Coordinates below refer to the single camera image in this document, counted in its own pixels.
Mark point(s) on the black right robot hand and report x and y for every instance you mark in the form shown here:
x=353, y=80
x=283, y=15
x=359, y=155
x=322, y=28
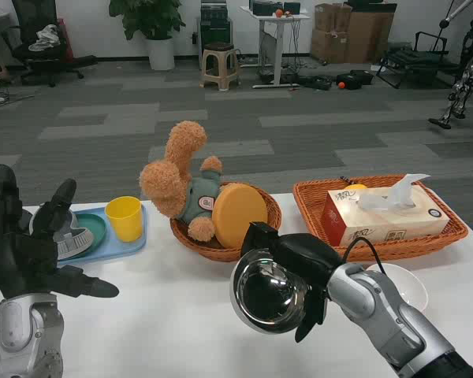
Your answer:
x=299, y=252

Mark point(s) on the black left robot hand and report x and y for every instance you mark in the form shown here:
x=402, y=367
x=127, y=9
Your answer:
x=21, y=252

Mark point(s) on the shiny metal bowl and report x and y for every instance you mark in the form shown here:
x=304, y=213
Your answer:
x=270, y=293

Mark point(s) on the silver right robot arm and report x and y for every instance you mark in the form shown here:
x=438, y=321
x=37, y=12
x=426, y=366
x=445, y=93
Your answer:
x=398, y=323

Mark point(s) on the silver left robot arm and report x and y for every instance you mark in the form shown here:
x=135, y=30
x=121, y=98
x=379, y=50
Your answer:
x=23, y=338

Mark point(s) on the white translucent bowl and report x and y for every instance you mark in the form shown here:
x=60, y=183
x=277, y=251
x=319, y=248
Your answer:
x=410, y=285

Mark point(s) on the round wicker basket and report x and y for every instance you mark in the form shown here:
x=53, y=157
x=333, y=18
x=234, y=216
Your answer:
x=256, y=244

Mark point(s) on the round yellow sponge disc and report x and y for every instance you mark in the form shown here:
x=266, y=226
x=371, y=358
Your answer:
x=238, y=214

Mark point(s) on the teal green plate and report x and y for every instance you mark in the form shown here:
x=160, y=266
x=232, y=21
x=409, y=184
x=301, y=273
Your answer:
x=91, y=228

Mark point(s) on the rectangular wicker basket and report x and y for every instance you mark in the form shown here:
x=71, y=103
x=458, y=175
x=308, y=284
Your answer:
x=378, y=244

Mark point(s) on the yellow fruit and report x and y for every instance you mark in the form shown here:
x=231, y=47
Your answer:
x=358, y=186

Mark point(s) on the tissue box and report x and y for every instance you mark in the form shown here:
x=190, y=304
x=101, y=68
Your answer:
x=382, y=220

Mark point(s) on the light blue plastic tray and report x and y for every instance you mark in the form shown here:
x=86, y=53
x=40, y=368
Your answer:
x=114, y=248

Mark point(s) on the yellow plastic cup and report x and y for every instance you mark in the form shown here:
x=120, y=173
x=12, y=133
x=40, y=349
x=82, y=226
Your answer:
x=125, y=217

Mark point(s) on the orange plush bunny toy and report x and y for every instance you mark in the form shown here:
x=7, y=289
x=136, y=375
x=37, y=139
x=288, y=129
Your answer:
x=181, y=185

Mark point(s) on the beige plastic stool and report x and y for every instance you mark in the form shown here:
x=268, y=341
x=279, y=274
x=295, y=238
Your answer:
x=220, y=65

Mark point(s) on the black office chair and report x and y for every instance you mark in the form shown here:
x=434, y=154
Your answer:
x=43, y=43

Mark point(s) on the white standing desk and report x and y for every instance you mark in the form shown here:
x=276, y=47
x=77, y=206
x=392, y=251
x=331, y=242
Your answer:
x=278, y=43

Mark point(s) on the black folding cart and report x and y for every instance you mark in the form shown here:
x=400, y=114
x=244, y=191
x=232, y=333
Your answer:
x=418, y=59

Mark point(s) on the stacked cardboard boxes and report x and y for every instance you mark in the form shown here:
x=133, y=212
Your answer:
x=351, y=31

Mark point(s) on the black equipment rack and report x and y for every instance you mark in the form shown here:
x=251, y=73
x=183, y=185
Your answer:
x=216, y=25

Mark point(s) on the silver humanoid robot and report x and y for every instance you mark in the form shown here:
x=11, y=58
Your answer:
x=463, y=71

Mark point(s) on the potted green plant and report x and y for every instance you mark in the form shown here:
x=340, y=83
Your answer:
x=151, y=27

